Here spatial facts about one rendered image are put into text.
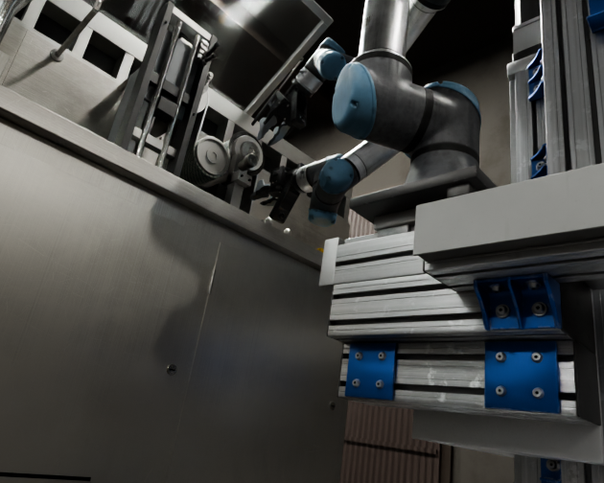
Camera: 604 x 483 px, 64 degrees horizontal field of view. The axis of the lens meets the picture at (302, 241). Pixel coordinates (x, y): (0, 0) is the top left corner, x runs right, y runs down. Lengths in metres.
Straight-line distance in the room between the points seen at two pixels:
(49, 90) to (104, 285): 0.89
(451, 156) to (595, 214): 0.34
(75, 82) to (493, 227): 1.45
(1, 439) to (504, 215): 0.79
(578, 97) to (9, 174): 0.99
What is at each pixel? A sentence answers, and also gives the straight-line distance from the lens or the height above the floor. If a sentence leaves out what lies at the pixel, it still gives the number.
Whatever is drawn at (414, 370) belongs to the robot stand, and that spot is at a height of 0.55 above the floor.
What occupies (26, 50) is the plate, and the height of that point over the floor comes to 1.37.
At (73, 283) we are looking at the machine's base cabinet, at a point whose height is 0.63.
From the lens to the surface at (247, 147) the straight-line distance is 1.59.
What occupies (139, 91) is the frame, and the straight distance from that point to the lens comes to 1.29.
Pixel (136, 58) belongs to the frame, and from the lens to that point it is 1.93.
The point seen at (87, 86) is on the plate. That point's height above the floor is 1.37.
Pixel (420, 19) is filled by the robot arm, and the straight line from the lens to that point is 1.27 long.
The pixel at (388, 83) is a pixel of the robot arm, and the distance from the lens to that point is 0.85.
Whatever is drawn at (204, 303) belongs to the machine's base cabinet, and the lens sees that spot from 1.08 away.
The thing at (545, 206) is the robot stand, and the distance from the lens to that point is 0.56.
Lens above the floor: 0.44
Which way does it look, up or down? 21 degrees up
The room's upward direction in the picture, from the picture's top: 9 degrees clockwise
